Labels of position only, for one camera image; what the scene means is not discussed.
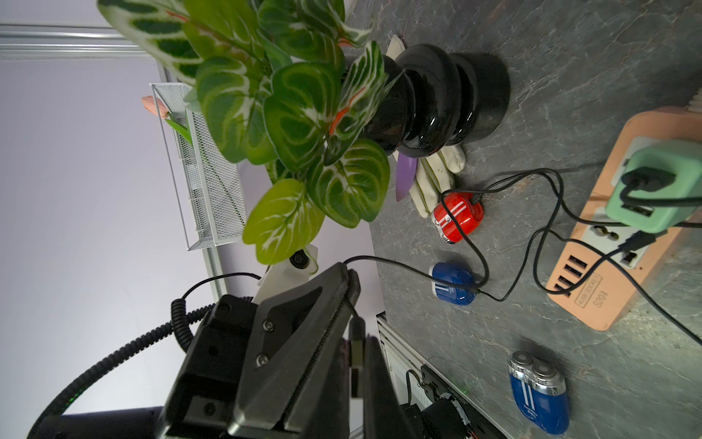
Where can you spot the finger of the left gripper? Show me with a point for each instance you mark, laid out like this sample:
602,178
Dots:
295,336

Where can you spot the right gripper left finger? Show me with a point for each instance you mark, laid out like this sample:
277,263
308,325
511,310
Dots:
331,416

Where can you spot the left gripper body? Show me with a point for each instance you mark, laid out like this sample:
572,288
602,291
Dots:
201,402

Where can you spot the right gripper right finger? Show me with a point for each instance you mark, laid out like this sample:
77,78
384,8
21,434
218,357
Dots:
383,417

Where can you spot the blue electric shaver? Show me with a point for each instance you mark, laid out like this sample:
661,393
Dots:
540,392
450,278

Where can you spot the red electric shaver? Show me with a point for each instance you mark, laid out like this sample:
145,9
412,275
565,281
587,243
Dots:
459,213

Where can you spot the green charger adapter top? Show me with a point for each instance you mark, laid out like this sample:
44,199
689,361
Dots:
659,188

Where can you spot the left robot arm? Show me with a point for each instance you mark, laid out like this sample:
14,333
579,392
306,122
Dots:
54,421

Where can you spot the potted green plant black vase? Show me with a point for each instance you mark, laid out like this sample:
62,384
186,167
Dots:
288,85

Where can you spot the artificial pink tulip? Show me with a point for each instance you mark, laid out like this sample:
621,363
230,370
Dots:
157,108

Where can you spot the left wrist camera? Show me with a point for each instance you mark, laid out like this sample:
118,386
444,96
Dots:
289,274

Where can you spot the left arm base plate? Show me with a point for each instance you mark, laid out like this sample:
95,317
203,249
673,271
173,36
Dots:
433,406

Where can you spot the white mesh wall basket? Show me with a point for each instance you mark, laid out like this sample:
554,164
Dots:
209,193

